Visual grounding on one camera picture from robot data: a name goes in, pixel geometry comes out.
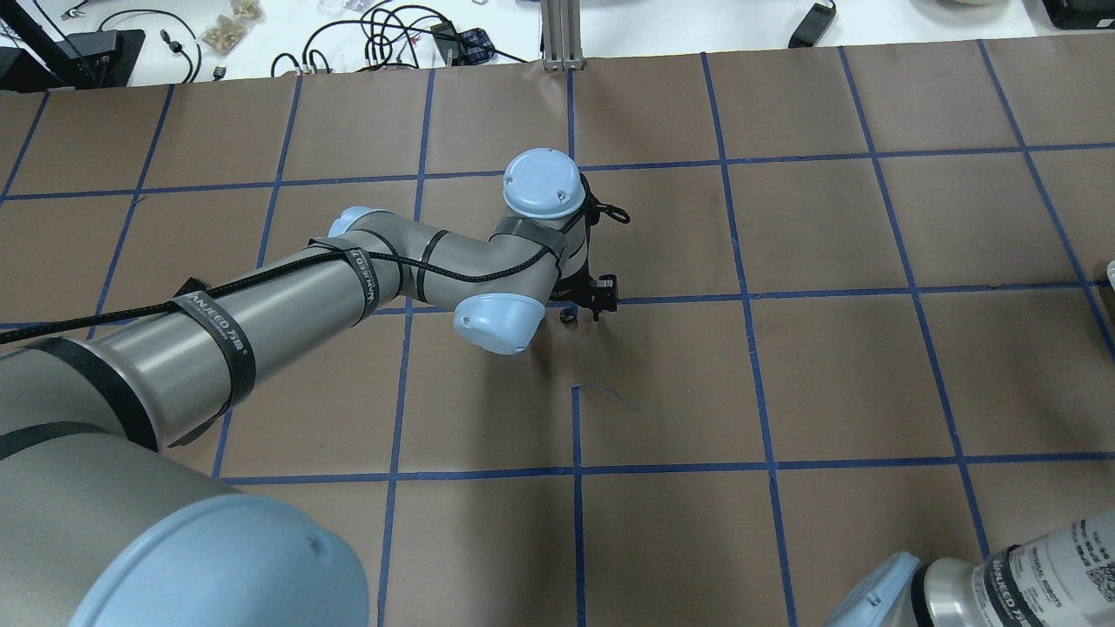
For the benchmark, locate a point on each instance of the aluminium frame post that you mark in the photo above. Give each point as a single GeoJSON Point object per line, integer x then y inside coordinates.
{"type": "Point", "coordinates": [561, 41]}

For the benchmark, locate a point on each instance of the black power adapter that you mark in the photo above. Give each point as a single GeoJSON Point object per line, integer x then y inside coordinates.
{"type": "Point", "coordinates": [813, 25]}

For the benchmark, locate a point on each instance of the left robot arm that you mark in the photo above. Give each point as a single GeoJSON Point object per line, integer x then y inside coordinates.
{"type": "Point", "coordinates": [101, 529]}

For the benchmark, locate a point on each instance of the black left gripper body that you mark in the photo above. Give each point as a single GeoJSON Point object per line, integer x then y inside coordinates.
{"type": "Point", "coordinates": [572, 283]}

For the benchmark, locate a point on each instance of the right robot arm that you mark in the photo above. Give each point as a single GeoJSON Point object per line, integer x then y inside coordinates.
{"type": "Point", "coordinates": [1063, 578]}

